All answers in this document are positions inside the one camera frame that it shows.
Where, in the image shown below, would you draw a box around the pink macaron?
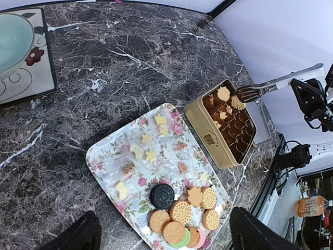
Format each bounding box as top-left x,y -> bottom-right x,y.
194,228 -> 206,249

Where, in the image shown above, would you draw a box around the round waffle cookie bottom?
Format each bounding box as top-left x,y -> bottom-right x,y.
202,209 -> 220,231

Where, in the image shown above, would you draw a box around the orange drink bottle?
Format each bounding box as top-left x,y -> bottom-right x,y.
296,195 -> 327,218

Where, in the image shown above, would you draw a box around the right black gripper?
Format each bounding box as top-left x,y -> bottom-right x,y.
291,78 -> 332,129

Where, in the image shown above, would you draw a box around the black sandwich cookie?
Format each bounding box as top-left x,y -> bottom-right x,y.
150,183 -> 175,210

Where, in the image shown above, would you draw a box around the floral square coaster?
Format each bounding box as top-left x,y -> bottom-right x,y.
1,8 -> 57,108

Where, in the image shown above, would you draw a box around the green ceramic bowl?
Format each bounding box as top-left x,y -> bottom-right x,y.
1,13 -> 35,80

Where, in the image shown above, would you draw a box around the flower shaped cookie centre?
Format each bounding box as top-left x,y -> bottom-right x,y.
170,201 -> 192,225

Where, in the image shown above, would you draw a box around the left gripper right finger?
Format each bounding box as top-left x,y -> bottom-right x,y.
229,207 -> 300,250

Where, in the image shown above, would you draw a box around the gold cookie tin box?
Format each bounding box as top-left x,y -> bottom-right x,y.
185,80 -> 257,169

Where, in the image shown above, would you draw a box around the chocolate chip cookie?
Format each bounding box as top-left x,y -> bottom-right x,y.
187,227 -> 201,248

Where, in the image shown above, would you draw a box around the metal serving tongs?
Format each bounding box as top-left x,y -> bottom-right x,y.
236,62 -> 325,103

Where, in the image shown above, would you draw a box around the green macaron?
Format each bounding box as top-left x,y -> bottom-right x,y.
169,228 -> 191,249

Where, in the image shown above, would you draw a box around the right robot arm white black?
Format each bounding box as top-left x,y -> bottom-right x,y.
275,79 -> 332,181

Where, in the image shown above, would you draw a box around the silver tin lid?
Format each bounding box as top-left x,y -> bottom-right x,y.
247,100 -> 272,146

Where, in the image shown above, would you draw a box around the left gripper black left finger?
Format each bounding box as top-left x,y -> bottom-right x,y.
39,210 -> 101,250

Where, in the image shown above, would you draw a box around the floral rectangular tray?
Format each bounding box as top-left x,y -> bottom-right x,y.
86,103 -> 232,249

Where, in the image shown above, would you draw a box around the brown round cookie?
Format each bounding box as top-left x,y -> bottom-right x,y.
149,210 -> 171,233

